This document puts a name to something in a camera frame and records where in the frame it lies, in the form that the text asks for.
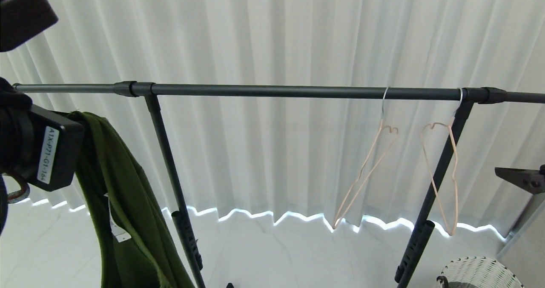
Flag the pink clothes hanger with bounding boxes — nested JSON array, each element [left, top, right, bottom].
[[421, 88, 464, 237], [332, 87, 399, 230]]

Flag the white laundry basket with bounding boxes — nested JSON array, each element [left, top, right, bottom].
[[436, 256, 525, 288]]

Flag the black clothes rack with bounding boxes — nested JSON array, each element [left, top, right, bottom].
[[12, 81, 545, 288]]

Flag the white curtain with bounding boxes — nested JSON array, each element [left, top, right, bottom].
[[0, 0, 545, 242]]

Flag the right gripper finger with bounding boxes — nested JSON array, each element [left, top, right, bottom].
[[495, 165, 545, 194]]

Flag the green shirt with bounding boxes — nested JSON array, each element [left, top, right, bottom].
[[66, 111, 196, 288]]

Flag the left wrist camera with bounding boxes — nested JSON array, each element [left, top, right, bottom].
[[0, 0, 59, 52]]

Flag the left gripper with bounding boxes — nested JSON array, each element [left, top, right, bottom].
[[0, 77, 86, 193]]

